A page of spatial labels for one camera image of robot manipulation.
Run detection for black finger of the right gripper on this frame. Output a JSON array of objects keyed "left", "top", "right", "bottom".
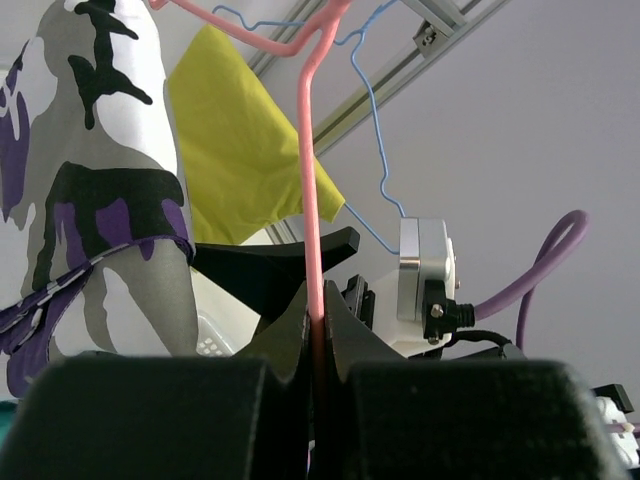
[{"left": 192, "top": 225, "right": 361, "bottom": 346}]

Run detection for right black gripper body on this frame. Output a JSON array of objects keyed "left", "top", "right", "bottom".
[{"left": 325, "top": 274, "right": 445, "bottom": 360}]

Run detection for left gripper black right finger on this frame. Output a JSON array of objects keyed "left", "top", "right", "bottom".
[{"left": 311, "top": 282, "right": 630, "bottom": 479}]

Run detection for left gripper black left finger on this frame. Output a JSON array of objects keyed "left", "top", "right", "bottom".
[{"left": 1, "top": 288, "right": 311, "bottom": 479}]

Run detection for grey purple camouflage trousers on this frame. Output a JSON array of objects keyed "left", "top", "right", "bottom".
[{"left": 1, "top": 1, "right": 199, "bottom": 401}]

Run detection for teal trousers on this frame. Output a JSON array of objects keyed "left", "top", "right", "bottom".
[{"left": 0, "top": 400, "right": 20, "bottom": 443}]

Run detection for pink hanger of camouflage trousers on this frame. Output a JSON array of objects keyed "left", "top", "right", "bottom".
[{"left": 175, "top": 0, "right": 351, "bottom": 400}]

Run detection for yellow trousers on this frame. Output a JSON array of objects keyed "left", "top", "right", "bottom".
[{"left": 166, "top": 24, "right": 347, "bottom": 247}]

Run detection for blue hanger of yellow trousers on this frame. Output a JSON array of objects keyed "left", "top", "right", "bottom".
[{"left": 212, "top": 0, "right": 409, "bottom": 254}]

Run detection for white plastic basket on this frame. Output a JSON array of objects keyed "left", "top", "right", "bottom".
[{"left": 191, "top": 270, "right": 260, "bottom": 358}]

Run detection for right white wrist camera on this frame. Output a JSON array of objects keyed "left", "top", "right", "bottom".
[{"left": 372, "top": 217, "right": 476, "bottom": 358}]

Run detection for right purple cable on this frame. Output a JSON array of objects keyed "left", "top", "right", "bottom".
[{"left": 472, "top": 209, "right": 591, "bottom": 351}]

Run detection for aluminium frame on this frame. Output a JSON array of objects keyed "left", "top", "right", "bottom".
[{"left": 244, "top": 0, "right": 516, "bottom": 246}]

